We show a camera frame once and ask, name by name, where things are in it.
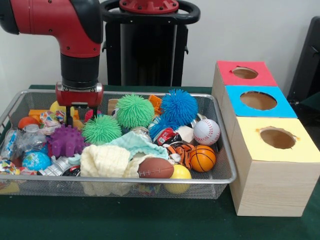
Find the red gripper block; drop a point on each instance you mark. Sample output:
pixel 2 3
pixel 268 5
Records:
pixel 80 97

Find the green spiky rubber ball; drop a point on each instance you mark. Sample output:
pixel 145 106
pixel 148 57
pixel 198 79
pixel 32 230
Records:
pixel 135 111
pixel 101 130

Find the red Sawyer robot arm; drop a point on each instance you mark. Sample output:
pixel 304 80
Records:
pixel 75 25

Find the silver mesh bin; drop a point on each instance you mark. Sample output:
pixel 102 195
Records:
pixel 200 187

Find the wooden three-hole box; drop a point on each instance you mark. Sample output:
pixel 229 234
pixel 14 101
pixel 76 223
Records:
pixel 270 185

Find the purple knobbly ball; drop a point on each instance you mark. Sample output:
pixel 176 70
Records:
pixel 66 141

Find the cream knitted cloth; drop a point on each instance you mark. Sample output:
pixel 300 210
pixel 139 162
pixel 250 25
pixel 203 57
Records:
pixel 105 160

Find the brown football toy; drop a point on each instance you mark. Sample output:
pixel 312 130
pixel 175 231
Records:
pixel 155 168

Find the blue spiky rubber ball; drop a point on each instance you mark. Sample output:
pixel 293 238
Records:
pixel 178 105

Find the dark green tablecloth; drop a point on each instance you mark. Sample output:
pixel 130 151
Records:
pixel 125 220

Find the yellow smooth ball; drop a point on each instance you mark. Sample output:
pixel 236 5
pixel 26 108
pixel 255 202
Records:
pixel 181 172

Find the white baseball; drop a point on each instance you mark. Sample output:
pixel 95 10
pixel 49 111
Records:
pixel 206 132

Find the orange basketball toy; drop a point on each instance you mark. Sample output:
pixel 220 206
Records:
pixel 202 158

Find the green cloth side table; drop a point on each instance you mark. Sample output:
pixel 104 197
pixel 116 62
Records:
pixel 313 98

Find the black upright panel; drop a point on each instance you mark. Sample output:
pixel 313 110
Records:
pixel 307 57

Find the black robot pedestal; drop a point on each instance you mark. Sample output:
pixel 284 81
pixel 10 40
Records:
pixel 150 50

